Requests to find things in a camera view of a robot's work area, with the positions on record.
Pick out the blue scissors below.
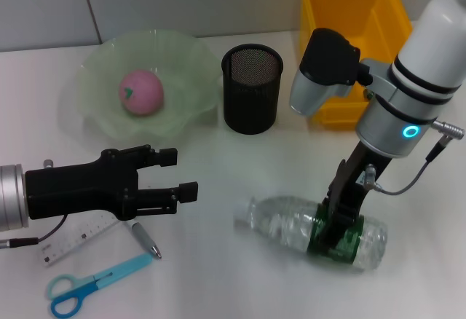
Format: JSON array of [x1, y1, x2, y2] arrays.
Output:
[[46, 253, 154, 318]]

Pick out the green glass fruit plate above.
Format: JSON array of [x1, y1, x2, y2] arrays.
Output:
[[75, 29, 222, 149]]

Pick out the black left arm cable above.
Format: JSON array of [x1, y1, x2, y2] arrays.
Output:
[[9, 215, 70, 249]]

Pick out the clear plastic ruler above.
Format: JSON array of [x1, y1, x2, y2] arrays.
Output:
[[39, 211, 121, 268]]

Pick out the pink peach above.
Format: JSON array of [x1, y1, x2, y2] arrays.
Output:
[[118, 69, 165, 117]]

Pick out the yellow plastic bin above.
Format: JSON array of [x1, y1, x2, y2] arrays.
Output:
[[299, 0, 416, 130]]

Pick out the clear green-label water bottle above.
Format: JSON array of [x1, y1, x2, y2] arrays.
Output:
[[234, 194, 389, 271]]

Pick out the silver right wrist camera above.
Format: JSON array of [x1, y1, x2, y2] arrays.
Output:
[[289, 27, 373, 117]]

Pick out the grey right arm cable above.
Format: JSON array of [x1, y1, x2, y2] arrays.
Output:
[[365, 119, 466, 195]]

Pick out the black mesh pen cup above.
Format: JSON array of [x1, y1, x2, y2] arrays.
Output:
[[221, 44, 284, 136]]

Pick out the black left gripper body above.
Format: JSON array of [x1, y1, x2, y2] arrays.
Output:
[[24, 147, 142, 222]]

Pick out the white grey ballpoint pen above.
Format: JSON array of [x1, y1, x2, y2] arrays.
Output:
[[129, 219, 162, 261]]

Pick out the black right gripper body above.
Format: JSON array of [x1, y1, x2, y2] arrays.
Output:
[[341, 141, 393, 222]]

